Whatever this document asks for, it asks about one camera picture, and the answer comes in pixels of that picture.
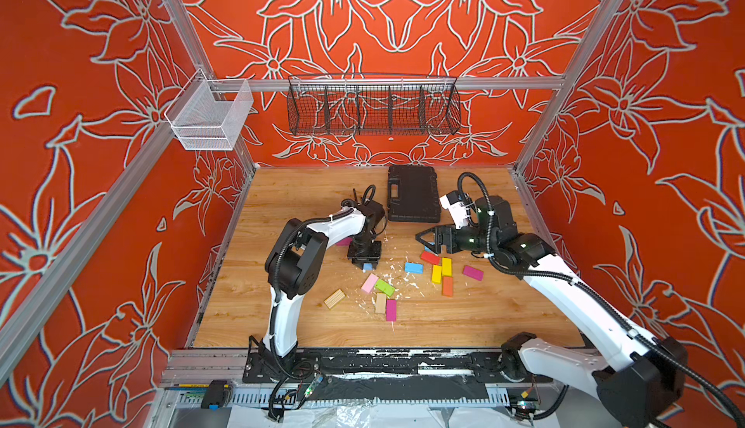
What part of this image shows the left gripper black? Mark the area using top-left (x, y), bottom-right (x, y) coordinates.
top-left (348, 236), bottom-right (383, 268)

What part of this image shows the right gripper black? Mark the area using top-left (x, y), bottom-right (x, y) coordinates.
top-left (419, 219), bottom-right (502, 255)

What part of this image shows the pink block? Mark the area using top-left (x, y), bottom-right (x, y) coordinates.
top-left (361, 274), bottom-right (379, 294)

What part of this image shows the black plastic tool case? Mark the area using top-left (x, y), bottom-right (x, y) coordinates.
top-left (387, 165), bottom-right (442, 224)

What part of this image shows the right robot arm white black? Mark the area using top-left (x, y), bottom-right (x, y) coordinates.
top-left (409, 168), bottom-right (744, 427)

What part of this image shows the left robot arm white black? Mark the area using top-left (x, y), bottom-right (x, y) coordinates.
top-left (257, 185), bottom-right (386, 381)

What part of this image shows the red block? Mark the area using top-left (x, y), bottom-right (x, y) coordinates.
top-left (420, 251), bottom-right (442, 265)

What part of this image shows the yellow block upper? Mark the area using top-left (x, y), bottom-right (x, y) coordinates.
top-left (440, 257), bottom-right (453, 277)

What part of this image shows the yellow block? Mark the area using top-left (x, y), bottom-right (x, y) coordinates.
top-left (431, 265), bottom-right (442, 284)
top-left (440, 257), bottom-right (453, 277)

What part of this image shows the yellow block lower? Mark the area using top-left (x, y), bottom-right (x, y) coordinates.
top-left (431, 265), bottom-right (442, 284)

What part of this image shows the light blue block centre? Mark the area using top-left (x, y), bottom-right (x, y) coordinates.
top-left (405, 262), bottom-right (424, 274)

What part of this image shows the green block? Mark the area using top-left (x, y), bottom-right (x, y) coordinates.
top-left (374, 280), bottom-right (396, 298)

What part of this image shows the orange block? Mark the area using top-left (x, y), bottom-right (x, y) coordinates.
top-left (442, 276), bottom-right (454, 297)

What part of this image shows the natural wood block lower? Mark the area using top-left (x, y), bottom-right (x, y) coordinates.
top-left (374, 293), bottom-right (388, 315)

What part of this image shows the natural wood block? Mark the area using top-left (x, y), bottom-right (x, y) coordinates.
top-left (374, 293), bottom-right (388, 315)
top-left (324, 288), bottom-right (347, 309)

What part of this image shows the natural wood block left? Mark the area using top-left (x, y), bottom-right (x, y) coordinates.
top-left (324, 288), bottom-right (347, 309)

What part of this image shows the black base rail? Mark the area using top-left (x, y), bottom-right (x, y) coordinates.
top-left (243, 348), bottom-right (554, 385)

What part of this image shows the black wire basket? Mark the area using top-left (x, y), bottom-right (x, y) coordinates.
top-left (286, 73), bottom-right (462, 137)

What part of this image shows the white wire basket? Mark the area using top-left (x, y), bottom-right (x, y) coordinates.
top-left (165, 69), bottom-right (254, 152)

